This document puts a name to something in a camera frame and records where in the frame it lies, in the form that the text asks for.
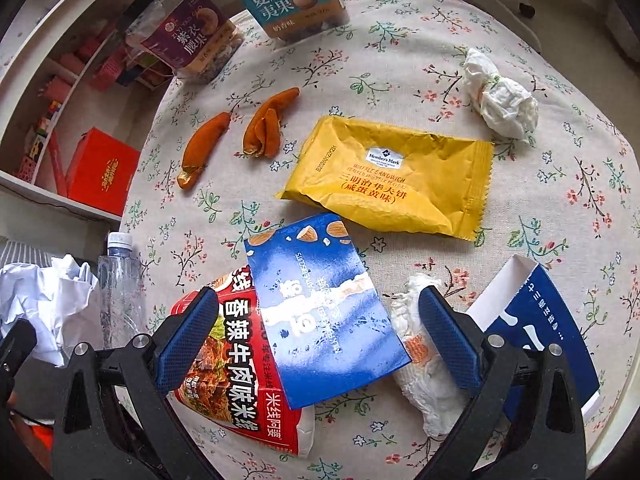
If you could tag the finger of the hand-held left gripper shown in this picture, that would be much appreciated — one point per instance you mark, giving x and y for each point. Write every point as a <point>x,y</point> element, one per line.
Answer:
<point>15,347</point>

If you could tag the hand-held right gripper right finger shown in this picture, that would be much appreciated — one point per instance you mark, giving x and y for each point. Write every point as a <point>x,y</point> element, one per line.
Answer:
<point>450,340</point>

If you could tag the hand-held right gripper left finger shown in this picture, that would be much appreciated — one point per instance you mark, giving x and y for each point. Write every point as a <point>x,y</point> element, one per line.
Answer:
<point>187,340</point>

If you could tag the dark blue white box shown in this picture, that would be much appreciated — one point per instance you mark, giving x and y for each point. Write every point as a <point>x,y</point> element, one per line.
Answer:
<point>550,320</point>

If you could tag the blue almond print box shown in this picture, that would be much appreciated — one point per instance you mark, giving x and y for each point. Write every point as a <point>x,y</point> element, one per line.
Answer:
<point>325,320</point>

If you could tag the curled orange peel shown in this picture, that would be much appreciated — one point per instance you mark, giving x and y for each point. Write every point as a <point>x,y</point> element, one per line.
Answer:
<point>262,130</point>

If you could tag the crumpled white paper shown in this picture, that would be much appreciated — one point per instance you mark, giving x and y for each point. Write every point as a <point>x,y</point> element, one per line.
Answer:
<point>45,300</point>

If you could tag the rolled white tissue orange print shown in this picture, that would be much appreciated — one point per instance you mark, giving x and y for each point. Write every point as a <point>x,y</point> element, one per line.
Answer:
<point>425,395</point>

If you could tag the red noodle packet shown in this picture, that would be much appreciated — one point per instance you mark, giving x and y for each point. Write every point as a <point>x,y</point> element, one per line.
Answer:
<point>240,385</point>

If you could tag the clear plastic bottle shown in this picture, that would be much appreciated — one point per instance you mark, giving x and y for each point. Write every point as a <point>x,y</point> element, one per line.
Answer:
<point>120,290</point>

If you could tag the grey striped cloth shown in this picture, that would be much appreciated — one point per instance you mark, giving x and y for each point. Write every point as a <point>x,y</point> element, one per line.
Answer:
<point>25,252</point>

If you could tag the white shelf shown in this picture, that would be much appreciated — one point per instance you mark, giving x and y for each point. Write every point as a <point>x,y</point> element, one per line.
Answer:
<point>60,197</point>

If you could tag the yellow snack packet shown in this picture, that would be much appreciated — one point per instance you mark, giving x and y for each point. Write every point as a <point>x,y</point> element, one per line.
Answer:
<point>390,180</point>

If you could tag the floral tablecloth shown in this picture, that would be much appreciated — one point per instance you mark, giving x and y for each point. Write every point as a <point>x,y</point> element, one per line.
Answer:
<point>550,185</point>

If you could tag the red gift box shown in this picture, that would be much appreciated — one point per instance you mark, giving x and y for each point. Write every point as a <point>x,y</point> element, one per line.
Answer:
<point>100,170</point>

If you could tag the slim orange peel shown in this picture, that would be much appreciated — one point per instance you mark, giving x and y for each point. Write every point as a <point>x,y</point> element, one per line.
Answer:
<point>202,145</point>

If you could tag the crumpled white tissue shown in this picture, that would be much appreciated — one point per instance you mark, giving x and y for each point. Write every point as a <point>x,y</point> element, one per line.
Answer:
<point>500,95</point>

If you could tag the purple label nut jar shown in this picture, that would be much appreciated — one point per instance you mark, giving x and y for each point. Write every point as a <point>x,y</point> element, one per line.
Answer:
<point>185,35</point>

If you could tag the teal label nut jar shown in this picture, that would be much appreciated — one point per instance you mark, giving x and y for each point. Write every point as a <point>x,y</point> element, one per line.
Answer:
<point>285,0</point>

